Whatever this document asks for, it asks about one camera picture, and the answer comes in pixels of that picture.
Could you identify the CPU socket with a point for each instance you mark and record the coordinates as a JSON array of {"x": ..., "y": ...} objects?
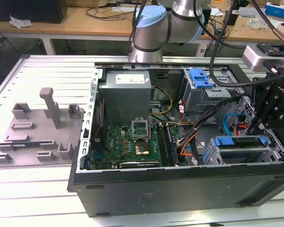
[{"x": 142, "y": 149}]

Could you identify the metal drive cage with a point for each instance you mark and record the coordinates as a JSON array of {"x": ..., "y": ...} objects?
[{"x": 203, "y": 99}]

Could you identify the blue cardboard box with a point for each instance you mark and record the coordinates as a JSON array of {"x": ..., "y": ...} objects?
[{"x": 278, "y": 10}]

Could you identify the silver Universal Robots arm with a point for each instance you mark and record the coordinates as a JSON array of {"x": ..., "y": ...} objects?
[{"x": 151, "y": 35}]

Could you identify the hard disk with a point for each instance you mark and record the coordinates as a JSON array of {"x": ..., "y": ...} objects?
[{"x": 223, "y": 141}]

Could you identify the dark RAM stick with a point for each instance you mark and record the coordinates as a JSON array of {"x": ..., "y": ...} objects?
[{"x": 171, "y": 146}]

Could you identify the wooden desk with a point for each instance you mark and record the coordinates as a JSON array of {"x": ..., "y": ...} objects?
[{"x": 85, "y": 27}]

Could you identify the black open PC case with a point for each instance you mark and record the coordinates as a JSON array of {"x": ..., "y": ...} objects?
[{"x": 156, "y": 191}]

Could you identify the black computer tower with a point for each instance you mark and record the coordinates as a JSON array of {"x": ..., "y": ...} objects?
[{"x": 38, "y": 10}]

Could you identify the RAM stick with blue label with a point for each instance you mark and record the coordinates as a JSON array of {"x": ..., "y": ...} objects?
[{"x": 26, "y": 144}]

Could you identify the green motherboard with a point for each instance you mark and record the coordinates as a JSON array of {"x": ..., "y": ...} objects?
[{"x": 118, "y": 142}]

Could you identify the grey parts rack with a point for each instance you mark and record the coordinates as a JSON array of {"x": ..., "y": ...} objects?
[{"x": 38, "y": 132}]

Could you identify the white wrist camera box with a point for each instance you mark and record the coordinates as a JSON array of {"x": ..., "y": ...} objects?
[{"x": 251, "y": 58}]

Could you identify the flat grey box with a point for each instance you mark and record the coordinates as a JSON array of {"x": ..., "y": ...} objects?
[{"x": 247, "y": 11}]

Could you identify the small black box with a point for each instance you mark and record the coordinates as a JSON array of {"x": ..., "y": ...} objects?
[{"x": 233, "y": 19}]

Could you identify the grey power supply unit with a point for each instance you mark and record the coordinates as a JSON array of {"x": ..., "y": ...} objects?
[{"x": 125, "y": 99}]

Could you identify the metal disk bay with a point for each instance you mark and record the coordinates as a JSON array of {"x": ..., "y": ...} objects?
[{"x": 275, "y": 152}]

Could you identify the black graphics card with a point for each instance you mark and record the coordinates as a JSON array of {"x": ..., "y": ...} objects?
[{"x": 137, "y": 164}]

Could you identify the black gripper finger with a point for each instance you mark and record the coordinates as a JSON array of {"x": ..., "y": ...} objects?
[
  {"x": 279, "y": 120},
  {"x": 265, "y": 99}
]

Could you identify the white crumpled plastic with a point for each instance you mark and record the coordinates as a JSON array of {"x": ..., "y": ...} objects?
[{"x": 20, "y": 22}]

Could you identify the blue drive cage latch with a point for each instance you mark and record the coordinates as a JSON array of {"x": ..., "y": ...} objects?
[{"x": 198, "y": 79}]

